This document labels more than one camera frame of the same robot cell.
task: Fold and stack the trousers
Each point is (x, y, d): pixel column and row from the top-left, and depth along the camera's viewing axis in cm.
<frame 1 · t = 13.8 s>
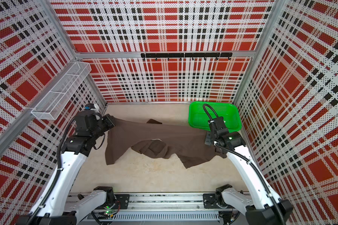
left hand: (114, 116, 73), fingers closed
right hand: (213, 138, 74), fingers closed
green plastic basket: (197, 117, 114), on the table

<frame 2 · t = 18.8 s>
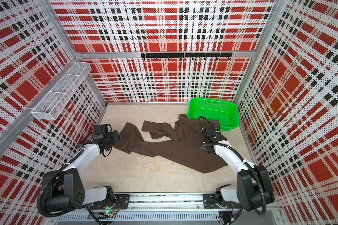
left hand: (119, 137, 90), fingers open
right hand: (209, 147, 87), fingers open
brown trousers: (179, 143, 98), on the table
the other named things where they were.

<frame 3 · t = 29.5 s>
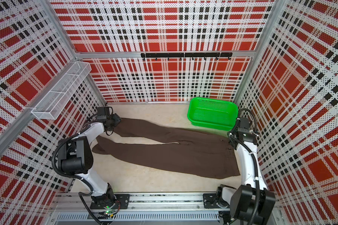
left hand: (119, 119, 97), fingers open
right hand: (233, 136, 81), fingers closed
brown trousers: (191, 152, 94), on the table
the other named things where they were.

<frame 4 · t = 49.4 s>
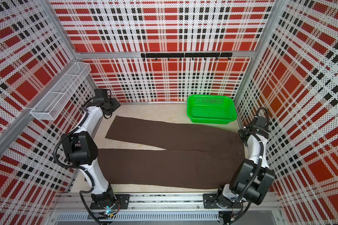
left hand: (118, 105, 94), fingers open
right hand: (243, 133, 84), fingers closed
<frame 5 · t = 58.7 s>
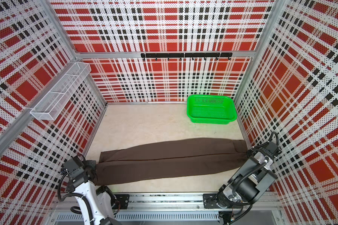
left hand: (96, 162, 80), fingers closed
right hand: (251, 154, 86), fingers closed
brown trousers: (168, 158, 87), point 4 cm above the table
the other named things where they were.

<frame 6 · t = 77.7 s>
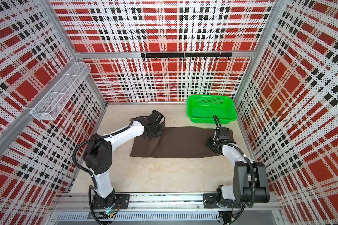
left hand: (162, 132, 91), fingers closed
right hand: (207, 144, 91), fingers open
brown trousers: (178, 142, 103), on the table
the other named things where they were.

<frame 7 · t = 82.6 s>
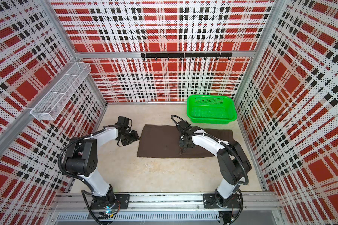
left hand: (138, 139, 96), fingers open
right hand: (185, 143, 90), fingers open
